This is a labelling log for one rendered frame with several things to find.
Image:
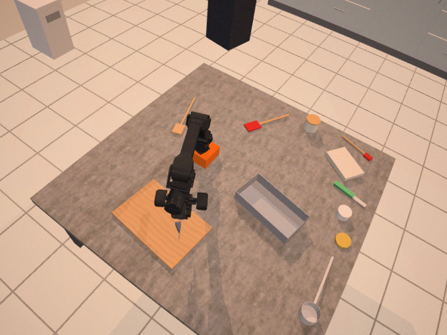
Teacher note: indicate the orange flat disc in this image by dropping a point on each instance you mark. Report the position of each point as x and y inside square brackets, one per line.
[342, 240]

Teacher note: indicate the orange spatula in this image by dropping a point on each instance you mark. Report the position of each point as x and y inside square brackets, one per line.
[178, 128]

